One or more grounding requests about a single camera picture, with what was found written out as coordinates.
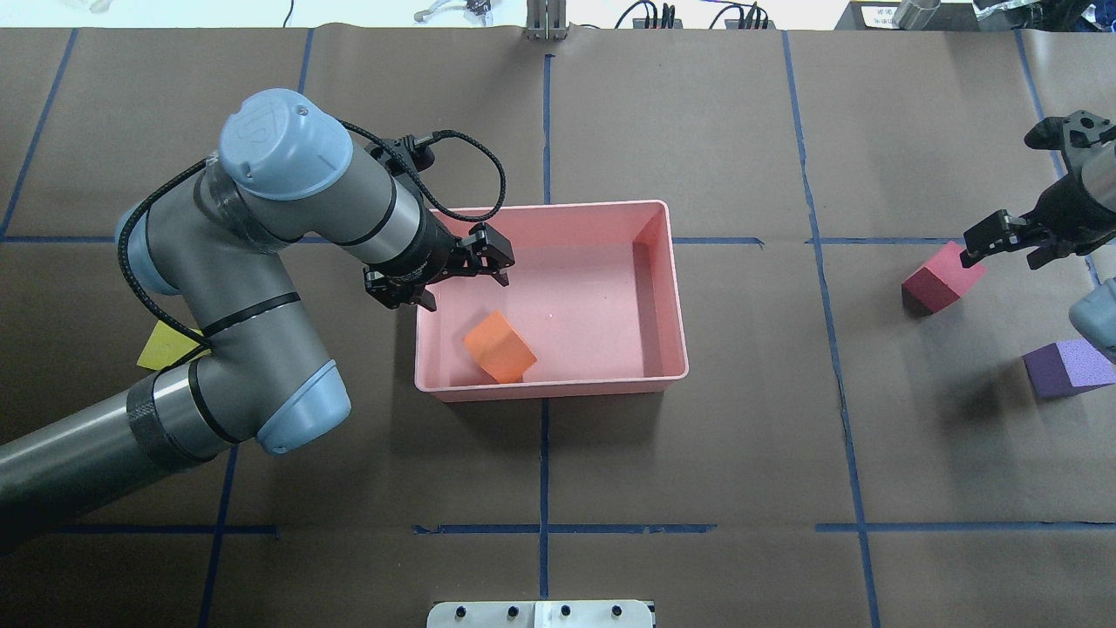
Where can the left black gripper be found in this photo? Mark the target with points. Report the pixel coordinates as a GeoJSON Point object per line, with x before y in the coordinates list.
{"type": "Point", "coordinates": [425, 254]}

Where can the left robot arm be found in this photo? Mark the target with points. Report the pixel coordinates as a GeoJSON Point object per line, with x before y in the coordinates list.
{"type": "Point", "coordinates": [202, 253]}

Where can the aluminium frame post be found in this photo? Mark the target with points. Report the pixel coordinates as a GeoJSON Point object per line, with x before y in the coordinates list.
{"type": "Point", "coordinates": [546, 20]}

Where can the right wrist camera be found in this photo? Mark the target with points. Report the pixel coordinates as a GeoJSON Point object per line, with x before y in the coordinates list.
{"type": "Point", "coordinates": [1079, 131]}

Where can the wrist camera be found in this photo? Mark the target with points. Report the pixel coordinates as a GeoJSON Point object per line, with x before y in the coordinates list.
{"type": "Point", "coordinates": [416, 151]}
{"type": "Point", "coordinates": [1079, 131]}

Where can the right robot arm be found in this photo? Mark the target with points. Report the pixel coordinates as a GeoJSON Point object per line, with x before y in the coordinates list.
{"type": "Point", "coordinates": [1093, 316]}

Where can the purple foam block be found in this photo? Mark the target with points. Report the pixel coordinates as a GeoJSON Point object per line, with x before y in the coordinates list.
{"type": "Point", "coordinates": [1067, 368]}

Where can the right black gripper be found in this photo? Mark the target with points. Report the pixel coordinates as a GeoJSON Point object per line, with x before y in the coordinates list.
{"type": "Point", "coordinates": [1065, 208]}

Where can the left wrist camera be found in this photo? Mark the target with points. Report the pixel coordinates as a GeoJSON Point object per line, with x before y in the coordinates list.
{"type": "Point", "coordinates": [416, 151]}

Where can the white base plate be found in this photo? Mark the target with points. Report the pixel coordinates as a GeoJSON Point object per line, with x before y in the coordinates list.
{"type": "Point", "coordinates": [543, 613]}

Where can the red foam block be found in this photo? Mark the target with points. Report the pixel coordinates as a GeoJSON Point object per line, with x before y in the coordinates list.
{"type": "Point", "coordinates": [940, 281]}

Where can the orange foam block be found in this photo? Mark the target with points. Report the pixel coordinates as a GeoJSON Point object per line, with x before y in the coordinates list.
{"type": "Point", "coordinates": [498, 349]}

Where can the yellow foam block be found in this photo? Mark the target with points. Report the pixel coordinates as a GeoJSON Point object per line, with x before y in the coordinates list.
{"type": "Point", "coordinates": [166, 348]}

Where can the pink plastic bin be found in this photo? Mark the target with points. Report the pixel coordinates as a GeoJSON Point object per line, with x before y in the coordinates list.
{"type": "Point", "coordinates": [593, 291]}

